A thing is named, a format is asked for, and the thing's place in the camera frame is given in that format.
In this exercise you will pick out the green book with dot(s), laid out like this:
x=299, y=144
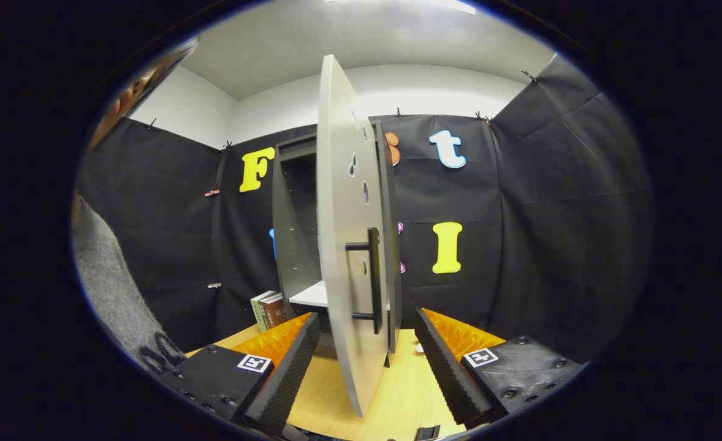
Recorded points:
x=257, y=312

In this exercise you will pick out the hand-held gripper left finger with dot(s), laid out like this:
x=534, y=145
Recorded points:
x=287, y=373

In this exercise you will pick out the brown book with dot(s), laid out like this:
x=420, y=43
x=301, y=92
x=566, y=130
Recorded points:
x=273, y=312

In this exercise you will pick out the person's head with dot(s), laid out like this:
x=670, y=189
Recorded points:
x=134, y=92

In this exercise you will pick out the person's grey sleeved arm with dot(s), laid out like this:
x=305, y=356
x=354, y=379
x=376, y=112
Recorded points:
x=110, y=282

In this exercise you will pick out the grey cabinet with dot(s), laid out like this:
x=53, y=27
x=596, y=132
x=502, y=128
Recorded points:
x=284, y=233

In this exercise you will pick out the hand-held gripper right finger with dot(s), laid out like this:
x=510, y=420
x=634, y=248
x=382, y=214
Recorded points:
x=447, y=373

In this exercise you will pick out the white cabinet shelf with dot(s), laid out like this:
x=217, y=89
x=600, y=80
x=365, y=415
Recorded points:
x=312, y=297

